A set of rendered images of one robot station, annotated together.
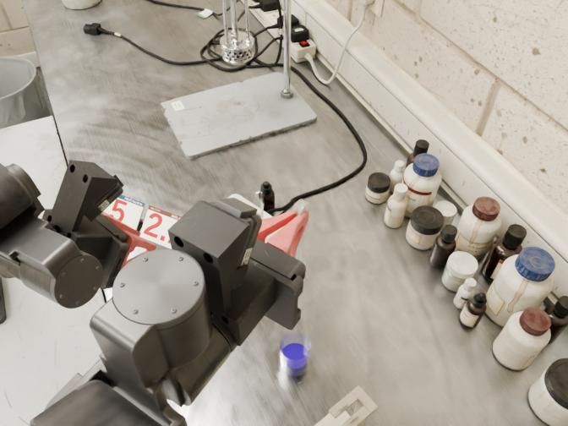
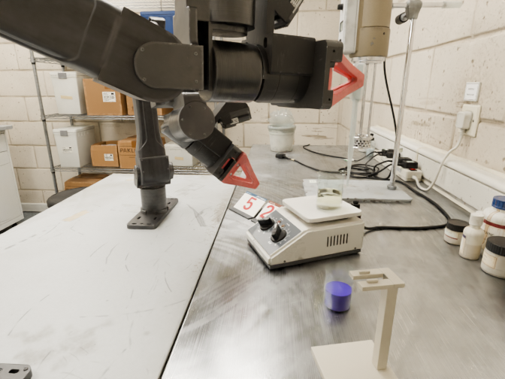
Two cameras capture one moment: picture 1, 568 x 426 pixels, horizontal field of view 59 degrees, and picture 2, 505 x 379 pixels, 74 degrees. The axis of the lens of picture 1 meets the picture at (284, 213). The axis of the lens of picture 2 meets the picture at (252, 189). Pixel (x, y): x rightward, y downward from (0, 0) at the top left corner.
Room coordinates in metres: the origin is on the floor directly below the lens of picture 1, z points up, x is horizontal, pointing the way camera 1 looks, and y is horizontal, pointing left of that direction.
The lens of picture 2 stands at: (-0.12, -0.11, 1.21)
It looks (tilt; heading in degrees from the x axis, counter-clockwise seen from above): 17 degrees down; 29
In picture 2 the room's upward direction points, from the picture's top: straight up
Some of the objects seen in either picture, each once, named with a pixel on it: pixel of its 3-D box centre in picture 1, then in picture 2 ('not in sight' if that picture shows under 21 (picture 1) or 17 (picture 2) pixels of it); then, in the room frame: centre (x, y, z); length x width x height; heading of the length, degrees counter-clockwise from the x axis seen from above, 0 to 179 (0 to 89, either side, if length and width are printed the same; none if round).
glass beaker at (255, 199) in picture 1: (248, 218); (331, 189); (0.49, 0.05, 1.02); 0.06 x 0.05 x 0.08; 141
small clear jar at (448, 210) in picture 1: (443, 216); not in sight; (0.59, -0.28, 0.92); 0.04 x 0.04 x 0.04
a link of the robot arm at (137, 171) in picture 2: not in sight; (153, 174); (0.46, 0.49, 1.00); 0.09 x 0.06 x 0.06; 148
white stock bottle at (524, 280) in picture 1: (521, 286); not in sight; (0.41, -0.35, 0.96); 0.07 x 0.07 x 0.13
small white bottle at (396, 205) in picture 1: (396, 204); (473, 235); (0.59, -0.20, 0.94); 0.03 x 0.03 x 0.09
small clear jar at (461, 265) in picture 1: (459, 272); not in sight; (0.46, -0.28, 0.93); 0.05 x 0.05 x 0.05
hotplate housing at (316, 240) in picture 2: not in sight; (307, 228); (0.48, 0.09, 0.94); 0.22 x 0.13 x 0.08; 139
